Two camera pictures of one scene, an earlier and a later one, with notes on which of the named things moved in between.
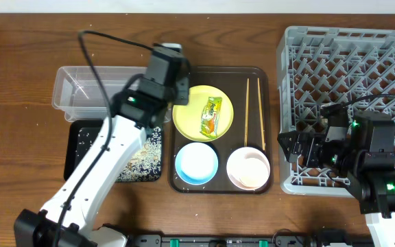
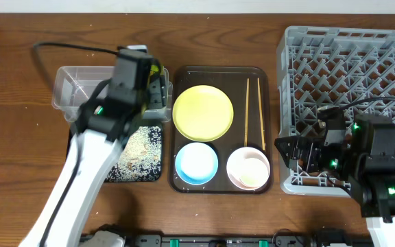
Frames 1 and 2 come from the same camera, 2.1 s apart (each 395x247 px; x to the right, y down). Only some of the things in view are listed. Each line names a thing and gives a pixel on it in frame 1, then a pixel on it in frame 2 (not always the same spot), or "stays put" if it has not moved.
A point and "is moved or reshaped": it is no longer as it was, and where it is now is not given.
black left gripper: (182, 90) -> (160, 91)
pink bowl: (248, 168) stays put
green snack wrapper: (208, 124) is moved or reshaped
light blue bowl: (196, 163) stays put
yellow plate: (208, 115) stays put
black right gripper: (315, 140) stays put
